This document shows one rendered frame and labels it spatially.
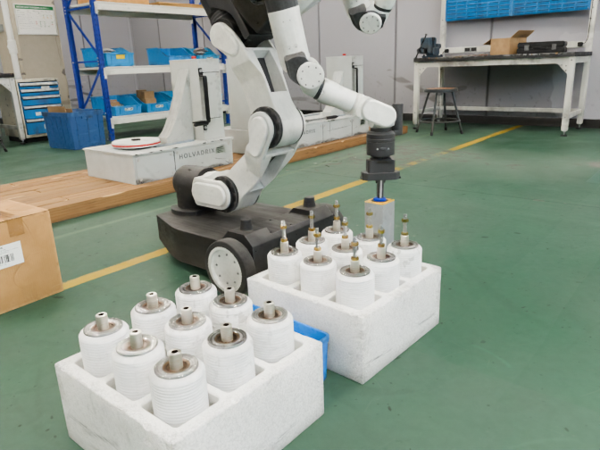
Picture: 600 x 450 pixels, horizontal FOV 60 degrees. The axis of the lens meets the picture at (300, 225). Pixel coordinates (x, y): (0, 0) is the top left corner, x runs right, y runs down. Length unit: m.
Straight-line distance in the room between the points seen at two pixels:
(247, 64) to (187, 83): 1.92
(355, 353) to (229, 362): 0.39
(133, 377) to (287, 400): 0.30
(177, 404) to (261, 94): 1.15
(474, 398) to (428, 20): 5.87
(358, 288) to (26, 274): 1.17
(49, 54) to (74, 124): 2.10
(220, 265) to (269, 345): 0.75
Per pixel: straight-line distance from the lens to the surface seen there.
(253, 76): 1.81
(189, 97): 3.71
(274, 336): 1.05
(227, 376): 1.00
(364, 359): 1.28
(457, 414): 1.25
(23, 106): 6.59
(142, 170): 3.30
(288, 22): 1.52
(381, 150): 1.61
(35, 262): 1.97
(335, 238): 1.56
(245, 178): 1.91
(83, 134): 5.73
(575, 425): 1.30
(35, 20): 7.59
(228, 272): 1.75
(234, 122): 4.20
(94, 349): 1.10
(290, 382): 1.08
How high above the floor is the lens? 0.74
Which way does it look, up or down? 17 degrees down
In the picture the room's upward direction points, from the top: 2 degrees counter-clockwise
